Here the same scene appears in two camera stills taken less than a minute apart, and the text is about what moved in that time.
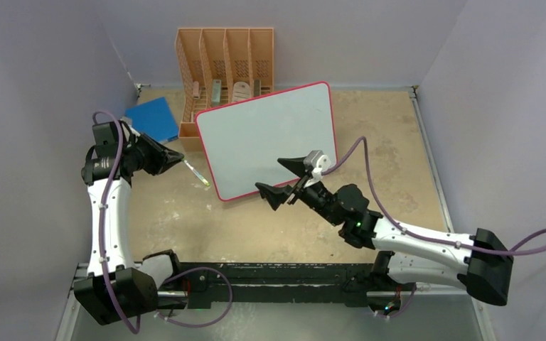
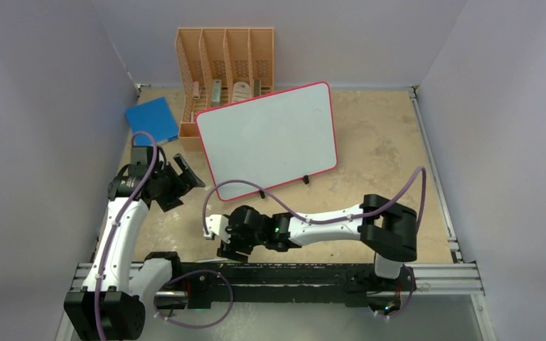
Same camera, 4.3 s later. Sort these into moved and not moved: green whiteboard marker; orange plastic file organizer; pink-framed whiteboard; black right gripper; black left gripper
Moved: green whiteboard marker; black left gripper; black right gripper
Not moved: orange plastic file organizer; pink-framed whiteboard
